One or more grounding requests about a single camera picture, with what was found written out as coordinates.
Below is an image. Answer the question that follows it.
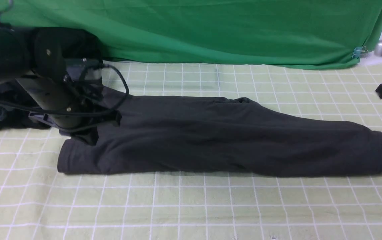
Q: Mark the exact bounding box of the black gripper, camera left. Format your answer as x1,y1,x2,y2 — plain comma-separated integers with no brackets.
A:
29,111,122,146

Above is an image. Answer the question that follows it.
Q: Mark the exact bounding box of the gray long-sleeve top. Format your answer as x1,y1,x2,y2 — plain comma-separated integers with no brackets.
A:
57,95,382,178

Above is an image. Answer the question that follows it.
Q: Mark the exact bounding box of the blue binder clip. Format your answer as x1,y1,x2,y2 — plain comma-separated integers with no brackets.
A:
352,46,370,59

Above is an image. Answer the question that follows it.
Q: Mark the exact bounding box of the light green checkered tablecloth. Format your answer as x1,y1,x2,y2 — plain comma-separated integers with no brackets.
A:
0,60,382,240

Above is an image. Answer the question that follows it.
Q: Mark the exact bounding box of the green backdrop cloth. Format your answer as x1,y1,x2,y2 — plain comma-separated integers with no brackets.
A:
1,0,382,70

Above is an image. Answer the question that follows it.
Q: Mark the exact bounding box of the silver wrist camera, camera left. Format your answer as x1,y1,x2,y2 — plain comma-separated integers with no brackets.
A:
66,59,103,100

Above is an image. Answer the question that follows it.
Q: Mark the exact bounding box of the black cable, camera left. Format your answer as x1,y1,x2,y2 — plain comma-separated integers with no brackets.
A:
0,63,129,117

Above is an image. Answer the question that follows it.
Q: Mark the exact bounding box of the black robot arm, camera left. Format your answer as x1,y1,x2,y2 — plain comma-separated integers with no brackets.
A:
0,27,84,129

